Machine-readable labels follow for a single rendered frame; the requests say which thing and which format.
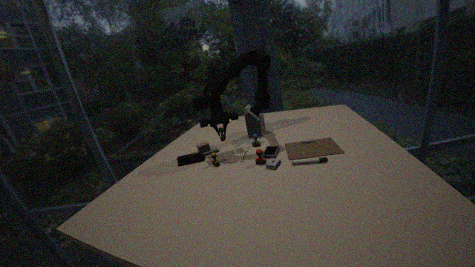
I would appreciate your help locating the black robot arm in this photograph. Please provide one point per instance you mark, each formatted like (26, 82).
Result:
(217, 85)

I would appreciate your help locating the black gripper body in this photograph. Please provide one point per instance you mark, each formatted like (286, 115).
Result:
(205, 122)

